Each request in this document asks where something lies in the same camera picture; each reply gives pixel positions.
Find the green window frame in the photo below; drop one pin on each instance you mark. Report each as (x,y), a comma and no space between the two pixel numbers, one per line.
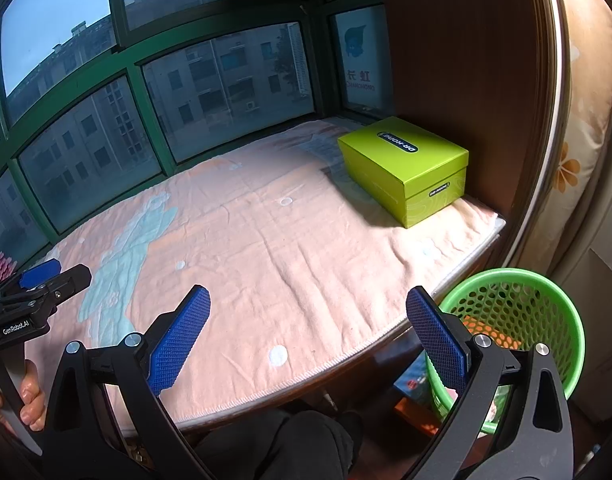
(136,57)

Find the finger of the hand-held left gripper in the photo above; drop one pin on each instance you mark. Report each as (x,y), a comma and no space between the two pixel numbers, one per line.
(66,284)
(41,272)

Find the brown wooden panel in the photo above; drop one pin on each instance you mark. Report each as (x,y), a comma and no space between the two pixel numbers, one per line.
(461,60)

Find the lime green cardboard box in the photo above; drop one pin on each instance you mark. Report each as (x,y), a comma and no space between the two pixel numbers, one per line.
(401,160)

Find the grey apartment building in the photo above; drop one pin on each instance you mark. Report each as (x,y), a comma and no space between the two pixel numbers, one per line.
(86,125)

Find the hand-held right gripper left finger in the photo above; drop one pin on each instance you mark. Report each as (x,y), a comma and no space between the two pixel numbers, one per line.
(178,340)

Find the floral fabric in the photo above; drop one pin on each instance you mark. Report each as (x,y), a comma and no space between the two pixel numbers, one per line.
(586,135)

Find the green mesh plastic basket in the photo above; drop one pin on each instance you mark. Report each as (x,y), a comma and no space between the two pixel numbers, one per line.
(511,305)

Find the person's left hand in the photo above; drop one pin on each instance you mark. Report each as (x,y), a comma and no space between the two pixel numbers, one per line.
(33,400)

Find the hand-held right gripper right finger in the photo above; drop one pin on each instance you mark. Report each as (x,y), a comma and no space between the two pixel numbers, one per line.
(436,340)

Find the person's black pants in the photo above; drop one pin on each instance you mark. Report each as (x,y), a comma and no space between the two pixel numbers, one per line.
(286,445)

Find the blue window sticker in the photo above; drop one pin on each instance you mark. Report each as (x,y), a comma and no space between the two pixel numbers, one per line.
(358,42)

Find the pink printed blanket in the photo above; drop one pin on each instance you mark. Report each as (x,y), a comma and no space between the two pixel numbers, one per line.
(286,270)

